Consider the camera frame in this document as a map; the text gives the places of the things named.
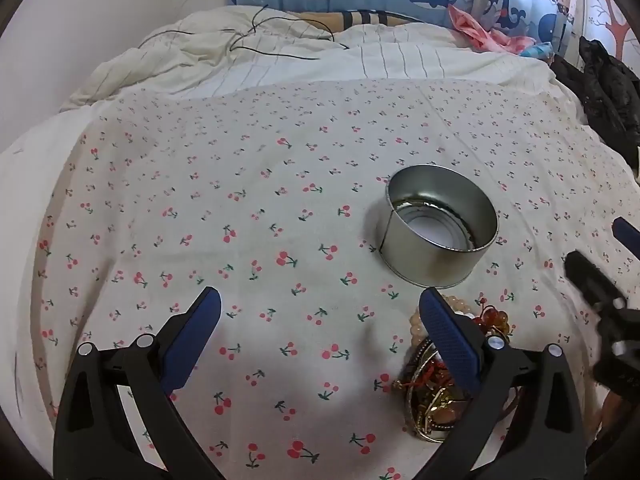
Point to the black jacket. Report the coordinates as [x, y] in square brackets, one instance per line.
[605, 90]

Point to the amber bead charm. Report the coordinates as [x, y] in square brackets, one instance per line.
[495, 320]

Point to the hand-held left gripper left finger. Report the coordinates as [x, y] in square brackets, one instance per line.
[192, 340]

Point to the pink cloth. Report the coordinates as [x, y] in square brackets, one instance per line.
[470, 25]

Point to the pink tree wall sticker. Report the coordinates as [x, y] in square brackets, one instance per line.
[617, 25]

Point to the yellow black striped pillow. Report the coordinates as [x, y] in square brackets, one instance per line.
[360, 17]

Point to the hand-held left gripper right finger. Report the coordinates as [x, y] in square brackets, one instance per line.
[450, 340]

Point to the cherry print bed sheet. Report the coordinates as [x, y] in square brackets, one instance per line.
[200, 185]

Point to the red knot charm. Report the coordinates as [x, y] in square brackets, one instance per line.
[425, 376]

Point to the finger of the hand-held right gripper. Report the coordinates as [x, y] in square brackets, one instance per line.
[627, 234]
[590, 277]

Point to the teal cloth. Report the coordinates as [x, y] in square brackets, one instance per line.
[537, 51]

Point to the white striped quilt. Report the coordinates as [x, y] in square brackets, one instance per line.
[300, 65]

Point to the round silver metal tin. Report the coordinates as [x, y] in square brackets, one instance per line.
[425, 266]

